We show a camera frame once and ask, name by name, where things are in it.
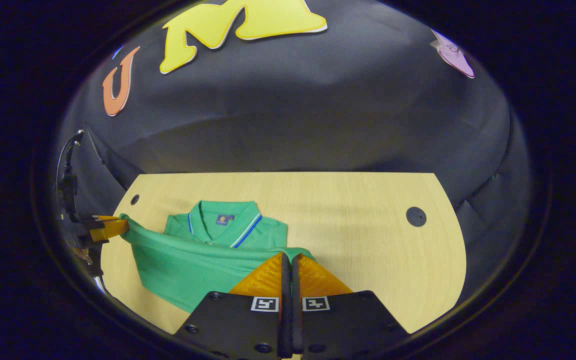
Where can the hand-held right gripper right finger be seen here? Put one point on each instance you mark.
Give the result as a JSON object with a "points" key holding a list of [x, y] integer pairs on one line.
{"points": [[297, 300]]}

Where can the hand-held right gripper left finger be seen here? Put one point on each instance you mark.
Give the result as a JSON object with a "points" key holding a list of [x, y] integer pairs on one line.
{"points": [[284, 300]]}

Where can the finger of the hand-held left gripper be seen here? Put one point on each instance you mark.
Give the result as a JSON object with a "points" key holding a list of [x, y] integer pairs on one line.
{"points": [[113, 229], [104, 217]]}

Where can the green T-shirt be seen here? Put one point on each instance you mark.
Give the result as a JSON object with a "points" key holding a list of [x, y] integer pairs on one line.
{"points": [[178, 270]]}

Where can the black table grommet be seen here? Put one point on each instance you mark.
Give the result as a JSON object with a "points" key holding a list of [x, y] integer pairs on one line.
{"points": [[134, 199], [416, 216]]}

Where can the black backdrop cloth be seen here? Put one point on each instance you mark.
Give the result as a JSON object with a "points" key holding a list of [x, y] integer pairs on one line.
{"points": [[318, 115]]}

